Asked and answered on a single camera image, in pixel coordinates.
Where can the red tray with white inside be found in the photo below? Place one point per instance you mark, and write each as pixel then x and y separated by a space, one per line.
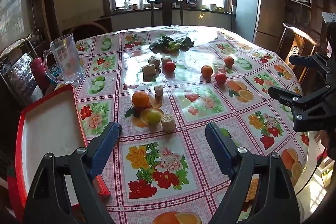
pixel 50 129

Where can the dark kettle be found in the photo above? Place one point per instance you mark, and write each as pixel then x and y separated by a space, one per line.
pixel 192 1

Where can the blue packet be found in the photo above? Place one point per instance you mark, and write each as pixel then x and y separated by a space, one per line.
pixel 55 71

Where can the red thermos bottle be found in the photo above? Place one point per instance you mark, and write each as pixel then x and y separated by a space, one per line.
pixel 39 73

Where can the dark green leafy vegetable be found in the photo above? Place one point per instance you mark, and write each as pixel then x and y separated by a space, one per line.
pixel 172 44

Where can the wooden chair with curved top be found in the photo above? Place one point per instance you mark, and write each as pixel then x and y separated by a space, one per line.
pixel 15 43

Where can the green citrus fruit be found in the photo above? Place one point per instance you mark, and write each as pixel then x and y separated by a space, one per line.
pixel 153 117

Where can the carved wooden chair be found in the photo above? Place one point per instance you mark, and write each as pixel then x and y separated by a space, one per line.
pixel 296 48

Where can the white paper roll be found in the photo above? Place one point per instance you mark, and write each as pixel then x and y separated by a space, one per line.
pixel 199 1

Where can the red tomato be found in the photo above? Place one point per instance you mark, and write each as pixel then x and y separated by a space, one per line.
pixel 169 66
pixel 221 78

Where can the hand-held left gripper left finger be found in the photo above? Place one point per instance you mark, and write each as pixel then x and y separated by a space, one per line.
pixel 105 146

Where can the silver quilted chair cover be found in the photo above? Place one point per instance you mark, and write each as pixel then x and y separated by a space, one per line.
pixel 22 74

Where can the brown food cube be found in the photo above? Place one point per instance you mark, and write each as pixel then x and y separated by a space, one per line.
pixel 154 60
pixel 149 69
pixel 166 59

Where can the grey refrigerator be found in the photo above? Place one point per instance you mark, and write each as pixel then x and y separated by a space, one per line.
pixel 249 11

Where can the clear glass mug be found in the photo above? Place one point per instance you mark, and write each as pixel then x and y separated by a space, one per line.
pixel 68 58

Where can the dark wooden chair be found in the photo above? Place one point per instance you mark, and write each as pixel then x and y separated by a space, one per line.
pixel 166 12

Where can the tan food cube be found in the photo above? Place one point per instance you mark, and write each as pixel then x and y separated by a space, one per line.
pixel 158 91

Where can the floral plastic tablecloth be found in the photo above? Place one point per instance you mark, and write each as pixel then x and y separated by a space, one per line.
pixel 199 121

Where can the large orange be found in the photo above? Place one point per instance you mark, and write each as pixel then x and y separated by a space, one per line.
pixel 141 100

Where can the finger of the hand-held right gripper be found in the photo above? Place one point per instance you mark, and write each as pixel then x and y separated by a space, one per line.
pixel 286 99
pixel 307 60

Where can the white cup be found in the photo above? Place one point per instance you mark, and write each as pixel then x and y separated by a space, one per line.
pixel 213 7

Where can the round wooden chair back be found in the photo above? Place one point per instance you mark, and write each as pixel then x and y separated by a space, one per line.
pixel 86 26

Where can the small white bottle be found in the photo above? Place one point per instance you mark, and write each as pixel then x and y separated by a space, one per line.
pixel 126 4

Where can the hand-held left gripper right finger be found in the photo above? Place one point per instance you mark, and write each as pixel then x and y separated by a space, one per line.
pixel 220 149

